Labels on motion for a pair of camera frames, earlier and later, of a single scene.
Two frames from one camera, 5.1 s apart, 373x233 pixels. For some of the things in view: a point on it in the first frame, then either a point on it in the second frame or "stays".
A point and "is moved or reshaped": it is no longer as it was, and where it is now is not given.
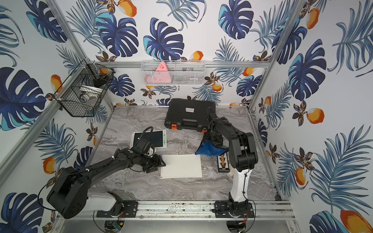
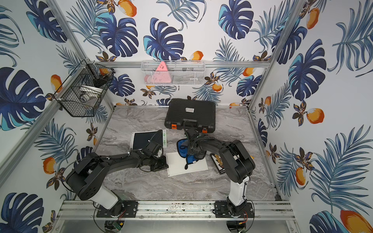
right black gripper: [218, 141] -> [191, 152]
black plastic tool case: [186, 113] stays
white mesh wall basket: [173, 73] stays
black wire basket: [83, 90] stays
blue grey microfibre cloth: [208, 148] is moved or reshaped
